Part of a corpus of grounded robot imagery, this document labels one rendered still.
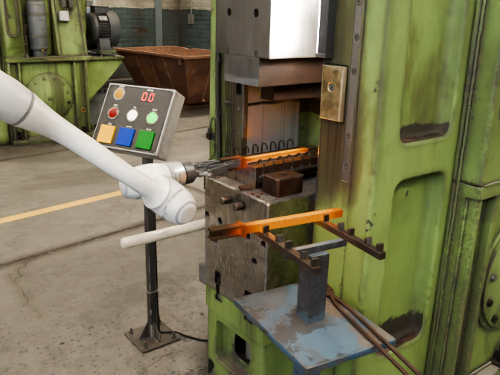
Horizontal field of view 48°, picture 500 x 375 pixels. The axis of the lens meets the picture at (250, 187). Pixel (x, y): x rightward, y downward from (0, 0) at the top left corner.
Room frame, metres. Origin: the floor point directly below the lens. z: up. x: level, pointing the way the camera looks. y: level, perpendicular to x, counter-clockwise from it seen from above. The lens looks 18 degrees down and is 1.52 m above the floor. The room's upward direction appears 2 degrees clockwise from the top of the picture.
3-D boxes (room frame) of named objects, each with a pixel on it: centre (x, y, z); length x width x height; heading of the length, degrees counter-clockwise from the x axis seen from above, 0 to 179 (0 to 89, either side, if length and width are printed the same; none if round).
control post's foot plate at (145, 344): (2.33, 0.45, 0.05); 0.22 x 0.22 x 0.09; 38
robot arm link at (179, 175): (1.74, 0.25, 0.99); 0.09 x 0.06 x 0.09; 38
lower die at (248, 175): (2.07, -0.12, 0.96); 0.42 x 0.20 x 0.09; 128
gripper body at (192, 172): (1.79, 0.19, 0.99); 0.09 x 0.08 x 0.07; 128
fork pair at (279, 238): (1.43, -0.19, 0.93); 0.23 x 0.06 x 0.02; 119
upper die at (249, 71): (2.07, -0.12, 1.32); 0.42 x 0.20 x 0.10; 128
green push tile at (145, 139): (2.17, 0.42, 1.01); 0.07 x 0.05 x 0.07; 63
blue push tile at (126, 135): (2.22, 0.51, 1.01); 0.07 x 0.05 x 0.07; 63
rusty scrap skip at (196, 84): (9.12, 1.23, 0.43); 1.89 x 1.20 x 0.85; 45
